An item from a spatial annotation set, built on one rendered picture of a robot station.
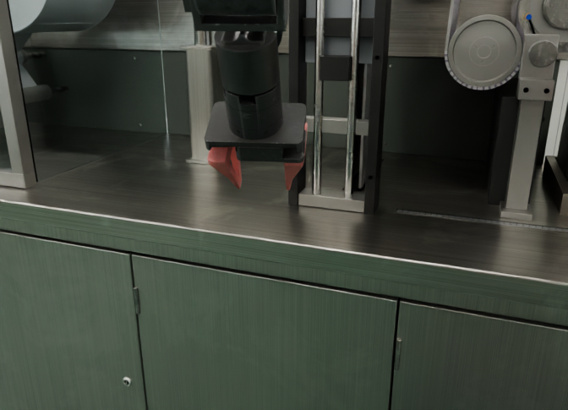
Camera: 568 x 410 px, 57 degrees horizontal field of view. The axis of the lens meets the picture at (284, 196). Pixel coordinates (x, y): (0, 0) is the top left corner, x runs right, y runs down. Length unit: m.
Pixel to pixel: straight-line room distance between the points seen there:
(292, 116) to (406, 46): 0.80
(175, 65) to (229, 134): 1.02
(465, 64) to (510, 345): 0.48
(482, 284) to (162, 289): 0.56
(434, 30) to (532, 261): 0.67
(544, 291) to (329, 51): 0.50
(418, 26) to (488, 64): 0.37
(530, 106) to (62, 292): 0.95
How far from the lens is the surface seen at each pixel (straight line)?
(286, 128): 0.54
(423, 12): 1.32
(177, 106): 1.57
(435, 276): 0.78
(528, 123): 0.96
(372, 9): 0.91
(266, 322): 0.93
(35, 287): 1.21
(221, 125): 0.56
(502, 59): 1.00
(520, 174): 0.98
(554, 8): 0.97
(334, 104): 1.38
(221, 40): 0.49
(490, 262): 0.80
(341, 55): 0.91
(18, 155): 1.16
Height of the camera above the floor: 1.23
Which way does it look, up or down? 19 degrees down
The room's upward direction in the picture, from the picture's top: straight up
